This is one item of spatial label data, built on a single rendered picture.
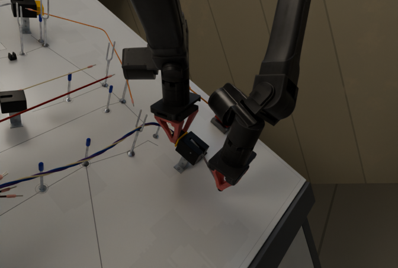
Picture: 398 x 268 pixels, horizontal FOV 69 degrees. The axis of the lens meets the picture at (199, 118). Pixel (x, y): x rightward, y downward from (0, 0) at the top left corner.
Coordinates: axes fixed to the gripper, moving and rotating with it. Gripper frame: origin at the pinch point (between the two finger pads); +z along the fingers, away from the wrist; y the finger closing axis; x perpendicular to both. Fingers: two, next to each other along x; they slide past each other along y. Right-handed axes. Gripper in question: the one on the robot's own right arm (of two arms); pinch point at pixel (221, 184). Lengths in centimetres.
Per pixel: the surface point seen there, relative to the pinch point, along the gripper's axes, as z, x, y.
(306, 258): 25.4, 27.3, -17.8
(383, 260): 76, 73, -87
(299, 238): 19.7, 22.5, -17.5
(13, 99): -9.6, -40.2, 21.7
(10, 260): 1.5, -17.3, 36.7
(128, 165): 1.1, -18.7, 10.3
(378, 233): 79, 70, -107
